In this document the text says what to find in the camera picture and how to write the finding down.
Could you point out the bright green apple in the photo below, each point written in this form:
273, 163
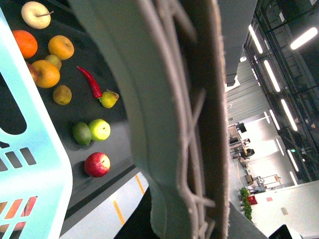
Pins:
100, 129

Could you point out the large orange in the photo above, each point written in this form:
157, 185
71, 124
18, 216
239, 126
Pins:
26, 43

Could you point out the light blue shopping basket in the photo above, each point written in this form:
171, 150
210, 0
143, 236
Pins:
36, 175

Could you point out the green lime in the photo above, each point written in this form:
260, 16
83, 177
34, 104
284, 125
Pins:
82, 133

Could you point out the red chili pepper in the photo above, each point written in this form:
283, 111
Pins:
96, 91

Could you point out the yellow green pear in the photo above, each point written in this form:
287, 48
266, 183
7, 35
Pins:
108, 99

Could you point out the red apple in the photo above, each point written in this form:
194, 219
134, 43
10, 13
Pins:
97, 165

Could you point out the brown yellow pear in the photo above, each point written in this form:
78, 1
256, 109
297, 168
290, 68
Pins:
62, 95

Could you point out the grey basket handle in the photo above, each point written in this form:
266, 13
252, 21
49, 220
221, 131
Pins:
168, 61

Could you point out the large yellow orange apple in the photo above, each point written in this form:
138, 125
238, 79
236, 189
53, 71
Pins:
49, 74

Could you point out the cream pear with stem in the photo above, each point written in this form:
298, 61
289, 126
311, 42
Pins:
36, 15

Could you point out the small yellowish pear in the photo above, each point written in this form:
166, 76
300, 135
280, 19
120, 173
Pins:
54, 60

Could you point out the black fruit display shelf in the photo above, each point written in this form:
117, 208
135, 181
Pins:
91, 213

